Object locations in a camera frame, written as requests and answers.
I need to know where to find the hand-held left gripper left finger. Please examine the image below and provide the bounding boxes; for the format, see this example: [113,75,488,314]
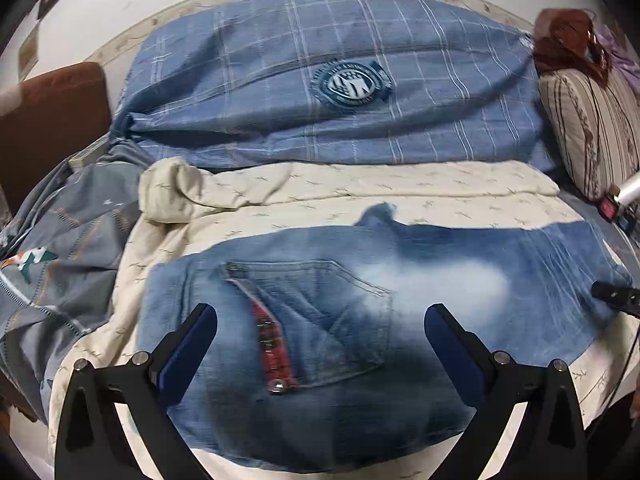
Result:
[54,303,218,480]

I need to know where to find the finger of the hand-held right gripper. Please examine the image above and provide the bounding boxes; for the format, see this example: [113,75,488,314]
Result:
[591,281,640,318]

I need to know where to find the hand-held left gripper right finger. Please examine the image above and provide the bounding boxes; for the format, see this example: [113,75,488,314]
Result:
[424,303,587,480]

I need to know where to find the blue denim pants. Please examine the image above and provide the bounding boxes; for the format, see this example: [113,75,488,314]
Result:
[137,202,633,473]

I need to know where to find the white and red device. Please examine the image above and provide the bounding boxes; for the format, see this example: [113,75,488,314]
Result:
[600,170,640,222]

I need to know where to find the striped beige pillow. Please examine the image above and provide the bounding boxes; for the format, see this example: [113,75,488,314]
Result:
[537,67,640,203]

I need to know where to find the cream leaf-print blanket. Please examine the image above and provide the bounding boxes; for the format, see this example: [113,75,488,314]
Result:
[47,156,626,480]

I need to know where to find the small pale cardboard box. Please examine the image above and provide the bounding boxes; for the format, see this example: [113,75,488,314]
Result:
[67,140,109,169]

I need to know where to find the purple cloth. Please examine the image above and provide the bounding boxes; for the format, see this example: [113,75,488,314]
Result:
[592,20,640,96]

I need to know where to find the brown patterned cloth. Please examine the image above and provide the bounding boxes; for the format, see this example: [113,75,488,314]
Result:
[532,7,611,91]

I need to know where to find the small wall plaque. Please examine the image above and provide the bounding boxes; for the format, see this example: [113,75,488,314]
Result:
[17,35,39,82]

